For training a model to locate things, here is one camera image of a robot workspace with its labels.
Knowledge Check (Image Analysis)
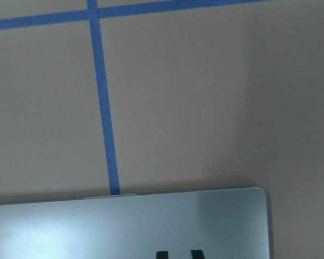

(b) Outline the blue tape line crosswise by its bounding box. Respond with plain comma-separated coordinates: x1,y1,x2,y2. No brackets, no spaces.
0,0,276,31

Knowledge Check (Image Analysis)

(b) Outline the blue tape line lengthwise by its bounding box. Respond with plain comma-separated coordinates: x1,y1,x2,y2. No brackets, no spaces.
87,1,120,195

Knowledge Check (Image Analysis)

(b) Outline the grey closed laptop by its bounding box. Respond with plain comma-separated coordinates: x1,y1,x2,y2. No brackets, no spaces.
0,187,270,258

